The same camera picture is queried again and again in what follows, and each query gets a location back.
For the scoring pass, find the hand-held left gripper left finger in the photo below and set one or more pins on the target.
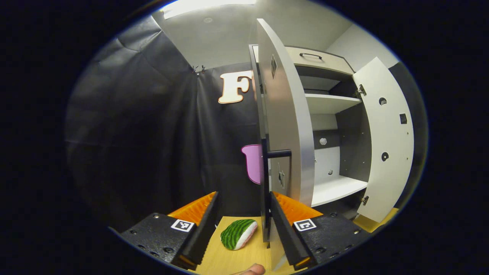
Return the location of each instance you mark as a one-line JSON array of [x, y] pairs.
[[204, 233]]

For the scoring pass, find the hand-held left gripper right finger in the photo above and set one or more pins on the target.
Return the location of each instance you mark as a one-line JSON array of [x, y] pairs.
[[290, 236]]

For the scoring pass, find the beige double-door shoe cabinet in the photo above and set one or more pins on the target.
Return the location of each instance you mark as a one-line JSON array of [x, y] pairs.
[[351, 145]]

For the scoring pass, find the beige cabinet door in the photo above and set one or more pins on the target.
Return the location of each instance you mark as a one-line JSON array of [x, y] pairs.
[[286, 114], [386, 130]]

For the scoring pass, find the white cabinet shelf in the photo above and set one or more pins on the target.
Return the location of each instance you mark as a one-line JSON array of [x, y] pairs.
[[328, 103], [332, 189]]

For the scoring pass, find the beige cabinet drawer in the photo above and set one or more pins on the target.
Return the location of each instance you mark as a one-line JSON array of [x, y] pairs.
[[324, 63]]

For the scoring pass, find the watermelon slice toy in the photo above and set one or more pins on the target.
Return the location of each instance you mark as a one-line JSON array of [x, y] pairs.
[[235, 233]]

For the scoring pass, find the black backdrop cloth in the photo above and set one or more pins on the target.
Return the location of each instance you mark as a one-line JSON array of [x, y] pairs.
[[133, 133]]

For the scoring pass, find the ceiling light panel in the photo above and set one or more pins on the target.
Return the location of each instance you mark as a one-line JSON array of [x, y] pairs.
[[206, 5]]

